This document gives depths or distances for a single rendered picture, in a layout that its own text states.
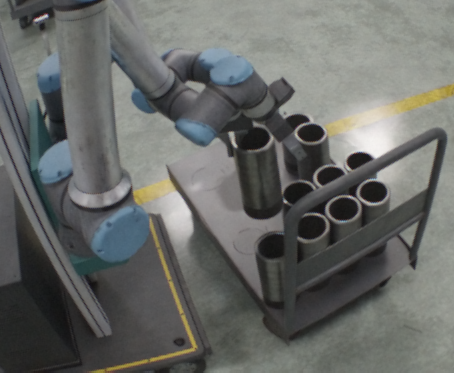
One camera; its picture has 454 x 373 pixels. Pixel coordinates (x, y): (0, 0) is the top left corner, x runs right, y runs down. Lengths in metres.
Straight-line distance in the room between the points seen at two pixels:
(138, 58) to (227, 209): 1.21
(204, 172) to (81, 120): 1.51
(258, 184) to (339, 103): 1.48
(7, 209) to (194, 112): 0.79
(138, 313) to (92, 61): 1.22
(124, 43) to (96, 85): 0.22
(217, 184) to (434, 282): 1.01
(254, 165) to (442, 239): 1.11
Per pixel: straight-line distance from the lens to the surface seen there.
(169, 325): 2.13
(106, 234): 1.32
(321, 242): 2.01
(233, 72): 1.43
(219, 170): 2.66
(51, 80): 1.84
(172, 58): 1.76
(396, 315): 2.45
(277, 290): 2.08
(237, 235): 2.41
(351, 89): 3.44
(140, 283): 2.26
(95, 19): 1.12
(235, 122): 1.82
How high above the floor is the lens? 2.06
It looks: 44 degrees down
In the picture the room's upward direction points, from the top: 11 degrees counter-clockwise
